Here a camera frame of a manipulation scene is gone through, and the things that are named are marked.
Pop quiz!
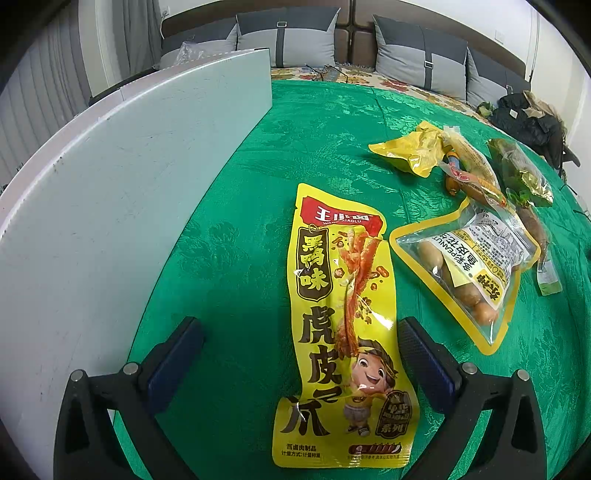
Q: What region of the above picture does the grey cushion with strap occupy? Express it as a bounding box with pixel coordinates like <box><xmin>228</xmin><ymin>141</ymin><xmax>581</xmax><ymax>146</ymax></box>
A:
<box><xmin>374</xmin><ymin>15</ymin><xmax>468</xmax><ymax>101</ymax></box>
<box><xmin>235</xmin><ymin>6</ymin><xmax>341</xmax><ymax>68</ymax></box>

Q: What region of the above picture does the orange blue sausage stick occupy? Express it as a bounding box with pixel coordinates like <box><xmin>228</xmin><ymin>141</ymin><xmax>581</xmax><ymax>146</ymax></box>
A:
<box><xmin>444</xmin><ymin>151</ymin><xmax>462</xmax><ymax>196</ymax></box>

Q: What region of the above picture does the floral sofa cover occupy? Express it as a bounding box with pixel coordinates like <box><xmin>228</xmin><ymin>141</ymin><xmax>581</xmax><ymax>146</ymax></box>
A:
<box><xmin>271</xmin><ymin>64</ymin><xmax>491</xmax><ymax>125</ymax></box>

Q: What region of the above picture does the far right grey cushion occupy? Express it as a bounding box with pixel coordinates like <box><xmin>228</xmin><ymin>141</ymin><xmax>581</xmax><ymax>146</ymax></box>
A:
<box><xmin>466</xmin><ymin>47</ymin><xmax>531</xmax><ymax>108</ymax></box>

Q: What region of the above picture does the clear yellow-edged peanut bag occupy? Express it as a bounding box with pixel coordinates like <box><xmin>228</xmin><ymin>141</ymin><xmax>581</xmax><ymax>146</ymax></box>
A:
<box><xmin>390</xmin><ymin>198</ymin><xmax>541</xmax><ymax>355</ymax></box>

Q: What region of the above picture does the black jacket pile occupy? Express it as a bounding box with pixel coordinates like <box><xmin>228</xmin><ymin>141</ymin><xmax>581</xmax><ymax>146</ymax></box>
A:
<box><xmin>489</xmin><ymin>90</ymin><xmax>581</xmax><ymax>171</ymax></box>

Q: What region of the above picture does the far left grey cushion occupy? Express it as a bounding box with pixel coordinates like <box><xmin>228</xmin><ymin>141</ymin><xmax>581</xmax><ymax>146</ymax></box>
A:
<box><xmin>158</xmin><ymin>19</ymin><xmax>238</xmax><ymax>70</ymax></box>

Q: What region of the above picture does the plain yellow snack pouch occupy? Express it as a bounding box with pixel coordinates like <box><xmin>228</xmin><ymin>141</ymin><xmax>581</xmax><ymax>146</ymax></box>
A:
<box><xmin>368</xmin><ymin>121</ymin><xmax>445</xmax><ymax>178</ymax></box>

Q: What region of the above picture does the gold green snack bag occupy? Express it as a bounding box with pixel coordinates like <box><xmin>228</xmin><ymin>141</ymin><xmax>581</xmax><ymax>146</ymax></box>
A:
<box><xmin>487</xmin><ymin>138</ymin><xmax>554</xmax><ymax>207</ymax></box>

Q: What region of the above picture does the yellow chicken feet snack pack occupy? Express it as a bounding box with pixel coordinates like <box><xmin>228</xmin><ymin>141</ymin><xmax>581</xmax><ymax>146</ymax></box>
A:
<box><xmin>273</xmin><ymin>184</ymin><xmax>420</xmax><ymax>469</ymax></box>

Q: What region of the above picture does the grey curtain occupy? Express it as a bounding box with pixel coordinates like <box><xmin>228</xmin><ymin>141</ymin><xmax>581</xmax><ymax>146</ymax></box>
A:
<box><xmin>112</xmin><ymin>0</ymin><xmax>162</xmax><ymax>80</ymax></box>

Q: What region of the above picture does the white storage box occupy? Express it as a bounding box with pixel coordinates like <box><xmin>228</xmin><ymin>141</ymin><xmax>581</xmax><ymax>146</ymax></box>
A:
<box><xmin>1</xmin><ymin>50</ymin><xmax>273</xmax><ymax>479</ymax></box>

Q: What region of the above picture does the clear plastic bag on sofa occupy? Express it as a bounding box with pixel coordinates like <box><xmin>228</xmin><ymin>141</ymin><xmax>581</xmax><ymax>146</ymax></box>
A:
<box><xmin>172</xmin><ymin>41</ymin><xmax>205</xmax><ymax>66</ymax></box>

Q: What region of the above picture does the orange corn sausage packet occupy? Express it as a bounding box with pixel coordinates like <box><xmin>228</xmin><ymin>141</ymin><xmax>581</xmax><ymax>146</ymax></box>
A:
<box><xmin>441</xmin><ymin>126</ymin><xmax>507</xmax><ymax>206</ymax></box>

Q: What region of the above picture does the green floral tablecloth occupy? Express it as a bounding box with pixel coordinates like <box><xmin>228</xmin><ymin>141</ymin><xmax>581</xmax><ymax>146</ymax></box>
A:
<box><xmin>130</xmin><ymin>80</ymin><xmax>590</xmax><ymax>479</ymax></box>

